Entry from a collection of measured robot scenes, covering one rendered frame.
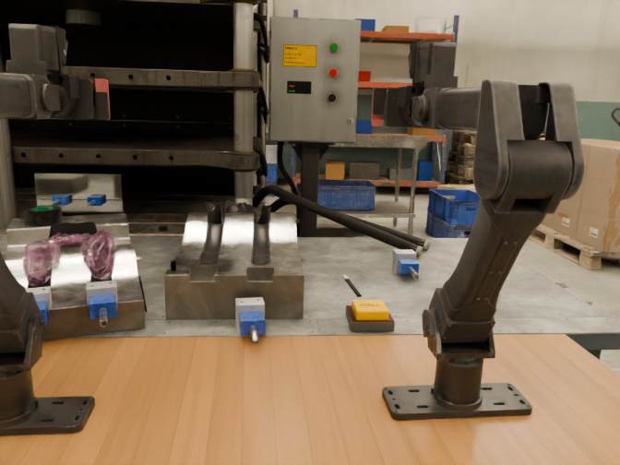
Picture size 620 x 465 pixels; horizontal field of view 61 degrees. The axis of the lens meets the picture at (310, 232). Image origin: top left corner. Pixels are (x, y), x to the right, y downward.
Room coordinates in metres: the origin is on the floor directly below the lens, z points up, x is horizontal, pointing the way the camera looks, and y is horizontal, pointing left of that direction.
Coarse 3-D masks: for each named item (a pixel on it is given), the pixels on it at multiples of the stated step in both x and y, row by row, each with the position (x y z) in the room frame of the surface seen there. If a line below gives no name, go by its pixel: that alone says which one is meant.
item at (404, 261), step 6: (396, 252) 1.25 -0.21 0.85; (402, 252) 1.25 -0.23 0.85; (408, 252) 1.25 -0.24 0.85; (414, 252) 1.25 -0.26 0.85; (396, 258) 1.24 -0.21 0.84; (402, 258) 1.24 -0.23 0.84; (408, 258) 1.24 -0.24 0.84; (414, 258) 1.24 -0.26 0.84; (396, 264) 1.24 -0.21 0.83; (402, 264) 1.20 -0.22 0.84; (408, 264) 1.20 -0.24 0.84; (414, 264) 1.20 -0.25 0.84; (396, 270) 1.24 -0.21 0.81; (402, 270) 1.20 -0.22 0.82; (408, 270) 1.20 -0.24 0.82; (414, 270) 1.17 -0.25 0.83; (414, 276) 1.15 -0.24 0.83
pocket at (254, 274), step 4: (248, 268) 0.98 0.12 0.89; (252, 268) 0.99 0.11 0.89; (256, 268) 0.99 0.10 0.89; (260, 268) 0.99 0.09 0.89; (264, 268) 0.99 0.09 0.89; (268, 268) 0.99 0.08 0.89; (272, 268) 0.99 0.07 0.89; (248, 272) 0.98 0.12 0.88; (252, 272) 0.99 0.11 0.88; (256, 272) 0.99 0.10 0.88; (260, 272) 0.99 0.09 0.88; (264, 272) 0.99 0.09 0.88; (268, 272) 0.99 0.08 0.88; (272, 272) 0.99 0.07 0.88; (248, 276) 0.98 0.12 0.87; (252, 276) 0.99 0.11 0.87; (256, 276) 0.99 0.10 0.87; (260, 276) 0.99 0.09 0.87; (264, 276) 0.99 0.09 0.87; (268, 276) 0.99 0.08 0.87; (272, 276) 0.99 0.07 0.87; (248, 280) 0.98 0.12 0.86; (252, 280) 0.98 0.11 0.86; (256, 280) 0.98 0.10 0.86; (260, 280) 0.98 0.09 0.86; (264, 280) 0.99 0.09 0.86; (268, 280) 0.99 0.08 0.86; (272, 280) 0.99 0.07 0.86
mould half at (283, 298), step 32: (192, 224) 1.21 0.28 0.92; (224, 224) 1.21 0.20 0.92; (288, 224) 1.23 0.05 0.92; (192, 256) 1.06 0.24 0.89; (224, 256) 1.06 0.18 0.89; (288, 256) 1.08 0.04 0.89; (192, 288) 0.93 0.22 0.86; (224, 288) 0.94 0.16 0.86; (256, 288) 0.94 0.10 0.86; (288, 288) 0.95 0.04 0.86
